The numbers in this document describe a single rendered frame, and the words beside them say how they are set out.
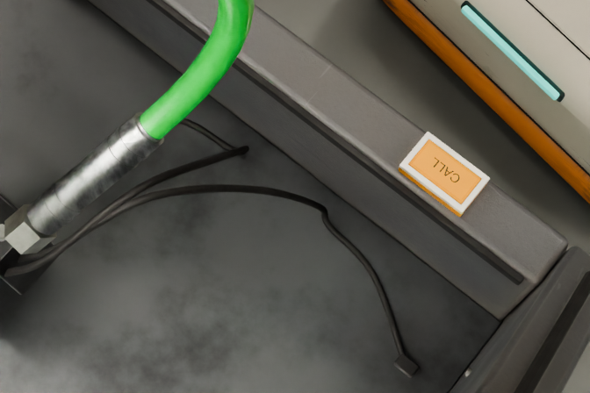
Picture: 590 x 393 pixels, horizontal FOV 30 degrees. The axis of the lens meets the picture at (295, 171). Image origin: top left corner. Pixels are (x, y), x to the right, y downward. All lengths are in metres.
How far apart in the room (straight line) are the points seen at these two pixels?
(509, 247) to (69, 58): 0.38
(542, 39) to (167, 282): 0.83
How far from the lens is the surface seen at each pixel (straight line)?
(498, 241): 0.71
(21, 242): 0.54
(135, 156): 0.50
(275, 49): 0.74
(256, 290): 0.81
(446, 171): 0.70
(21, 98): 0.88
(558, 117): 1.57
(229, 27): 0.44
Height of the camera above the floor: 1.62
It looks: 72 degrees down
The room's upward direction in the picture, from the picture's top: 1 degrees clockwise
